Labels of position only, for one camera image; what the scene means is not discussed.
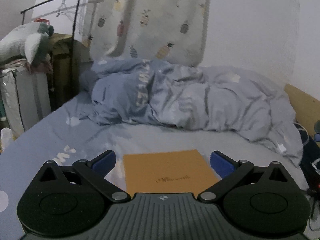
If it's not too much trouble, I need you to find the white charger with cable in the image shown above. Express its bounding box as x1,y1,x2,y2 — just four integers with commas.
276,127,311,153

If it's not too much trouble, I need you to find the wooden headboard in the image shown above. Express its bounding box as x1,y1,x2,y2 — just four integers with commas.
285,84,320,135

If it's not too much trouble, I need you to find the dark printed pillow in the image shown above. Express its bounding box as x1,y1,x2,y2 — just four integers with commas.
299,129,319,191

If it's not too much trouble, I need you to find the brown cardboard box lid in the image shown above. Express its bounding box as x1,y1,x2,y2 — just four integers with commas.
123,150,220,196

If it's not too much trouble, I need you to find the grey blue duvet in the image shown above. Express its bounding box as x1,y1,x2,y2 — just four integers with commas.
80,59,303,165

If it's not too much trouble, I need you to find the white green plush toy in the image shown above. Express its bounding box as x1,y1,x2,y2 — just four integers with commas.
1,22,54,65

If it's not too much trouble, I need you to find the pineapple print curtain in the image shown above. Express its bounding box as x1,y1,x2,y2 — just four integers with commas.
82,0,210,67

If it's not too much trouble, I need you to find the silver grey storage bag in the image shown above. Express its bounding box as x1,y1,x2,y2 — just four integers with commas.
1,67,52,137

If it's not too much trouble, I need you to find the black clothes rack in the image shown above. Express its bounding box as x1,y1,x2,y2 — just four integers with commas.
20,0,104,106

